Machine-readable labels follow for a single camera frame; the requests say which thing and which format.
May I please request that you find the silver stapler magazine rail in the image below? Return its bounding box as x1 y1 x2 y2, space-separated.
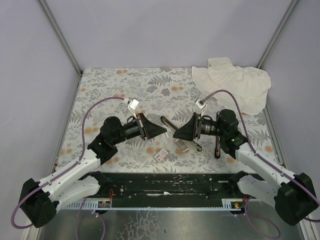
160 115 204 152

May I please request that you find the cardboard staple tray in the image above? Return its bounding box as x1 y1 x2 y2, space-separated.
174 139 189 153

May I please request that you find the black stapler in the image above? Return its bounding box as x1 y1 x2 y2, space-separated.
214 136 221 159

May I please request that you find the red white staple box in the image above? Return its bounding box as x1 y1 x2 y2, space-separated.
153 148 168 162

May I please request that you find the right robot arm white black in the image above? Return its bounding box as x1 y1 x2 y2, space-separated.
173 109 320 226

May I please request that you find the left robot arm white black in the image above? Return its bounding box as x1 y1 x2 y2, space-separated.
18 113 167 228

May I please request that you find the floral patterned table mat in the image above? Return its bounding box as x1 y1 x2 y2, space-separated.
56 66 281 174

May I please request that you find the cream white cloth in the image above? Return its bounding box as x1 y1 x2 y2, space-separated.
191 57 272 115

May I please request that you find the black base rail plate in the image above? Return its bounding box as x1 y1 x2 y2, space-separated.
89 171 249 214

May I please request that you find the white slotted cable duct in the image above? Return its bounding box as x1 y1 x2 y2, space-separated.
63 198 112 210

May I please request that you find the left aluminium frame post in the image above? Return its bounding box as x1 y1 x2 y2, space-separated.
36 0 83 76

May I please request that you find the aluminium frame post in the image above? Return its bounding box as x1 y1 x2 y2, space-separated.
256 0 300 69
36 0 83 76

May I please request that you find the right aluminium frame post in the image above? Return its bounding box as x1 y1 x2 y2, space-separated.
256 0 300 69

